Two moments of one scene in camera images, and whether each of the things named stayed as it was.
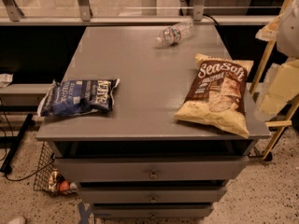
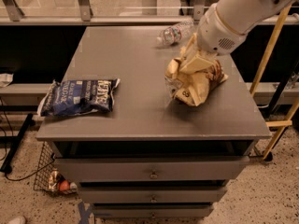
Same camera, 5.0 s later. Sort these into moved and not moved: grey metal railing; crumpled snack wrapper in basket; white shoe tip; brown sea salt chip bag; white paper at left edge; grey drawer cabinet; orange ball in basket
Moved: brown sea salt chip bag
Not moved: white shoe tip; white paper at left edge; crumpled snack wrapper in basket; grey metal railing; grey drawer cabinet; orange ball in basket
